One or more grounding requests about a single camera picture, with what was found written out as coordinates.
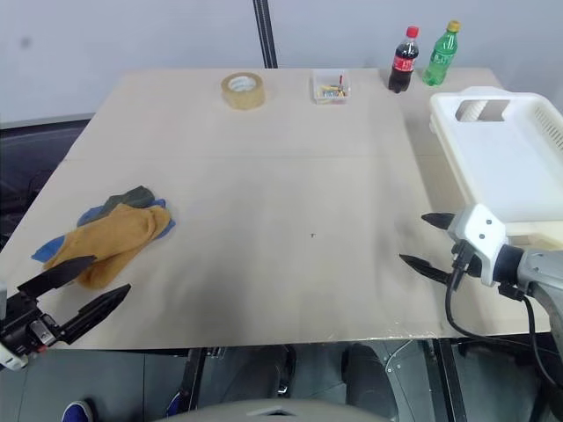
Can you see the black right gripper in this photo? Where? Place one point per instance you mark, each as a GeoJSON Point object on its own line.
{"type": "Point", "coordinates": [468, 264]}

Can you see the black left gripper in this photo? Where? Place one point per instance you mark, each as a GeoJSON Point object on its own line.
{"type": "Point", "coordinates": [26, 321]}

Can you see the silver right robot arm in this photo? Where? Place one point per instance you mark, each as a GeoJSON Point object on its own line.
{"type": "Point", "coordinates": [541, 268]}

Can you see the white plastic tray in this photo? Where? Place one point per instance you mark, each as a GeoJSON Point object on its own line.
{"type": "Point", "coordinates": [506, 167]}

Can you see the clear plastic box with clips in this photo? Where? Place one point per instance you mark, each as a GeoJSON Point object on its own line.
{"type": "Point", "coordinates": [331, 90]}

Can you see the dark grey cloth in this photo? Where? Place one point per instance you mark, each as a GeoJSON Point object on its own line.
{"type": "Point", "coordinates": [134, 197]}

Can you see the blue shoe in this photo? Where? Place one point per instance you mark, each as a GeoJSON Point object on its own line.
{"type": "Point", "coordinates": [174, 402]}
{"type": "Point", "coordinates": [78, 412]}

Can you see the black metal table leg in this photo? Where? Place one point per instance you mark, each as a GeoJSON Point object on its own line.
{"type": "Point", "coordinates": [191, 382]}
{"type": "Point", "coordinates": [448, 382]}

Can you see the dark rounded shape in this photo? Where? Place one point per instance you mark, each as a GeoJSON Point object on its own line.
{"type": "Point", "coordinates": [367, 382]}
{"type": "Point", "coordinates": [268, 371]}

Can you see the cola bottle red cap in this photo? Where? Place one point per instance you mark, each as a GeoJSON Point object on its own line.
{"type": "Point", "coordinates": [401, 66]}

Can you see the green soda bottle yellow cap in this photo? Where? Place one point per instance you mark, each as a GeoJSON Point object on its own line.
{"type": "Point", "coordinates": [439, 57]}

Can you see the grey robot torso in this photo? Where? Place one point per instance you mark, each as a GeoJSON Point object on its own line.
{"type": "Point", "coordinates": [272, 413]}

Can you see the brown packing tape roll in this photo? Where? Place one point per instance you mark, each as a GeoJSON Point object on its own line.
{"type": "Point", "coordinates": [241, 101]}

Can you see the black vertical pole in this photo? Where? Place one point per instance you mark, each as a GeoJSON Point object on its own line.
{"type": "Point", "coordinates": [266, 35]}

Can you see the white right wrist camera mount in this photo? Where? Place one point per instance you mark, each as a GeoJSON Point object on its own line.
{"type": "Point", "coordinates": [479, 228]}

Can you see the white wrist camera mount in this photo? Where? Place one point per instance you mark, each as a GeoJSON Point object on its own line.
{"type": "Point", "coordinates": [479, 228]}
{"type": "Point", "coordinates": [11, 358]}

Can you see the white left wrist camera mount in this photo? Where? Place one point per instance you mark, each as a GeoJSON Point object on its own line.
{"type": "Point", "coordinates": [11, 358]}

